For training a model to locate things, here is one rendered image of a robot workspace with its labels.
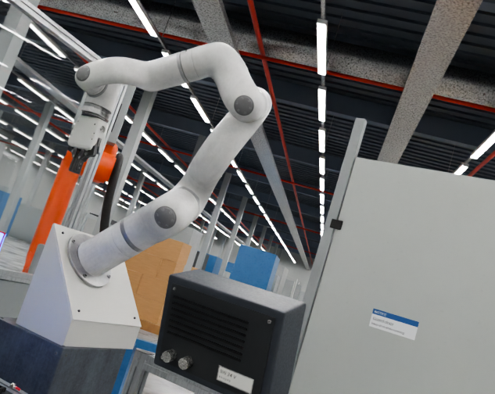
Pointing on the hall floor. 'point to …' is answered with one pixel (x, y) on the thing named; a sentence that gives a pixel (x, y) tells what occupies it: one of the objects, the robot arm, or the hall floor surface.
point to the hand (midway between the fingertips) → (76, 166)
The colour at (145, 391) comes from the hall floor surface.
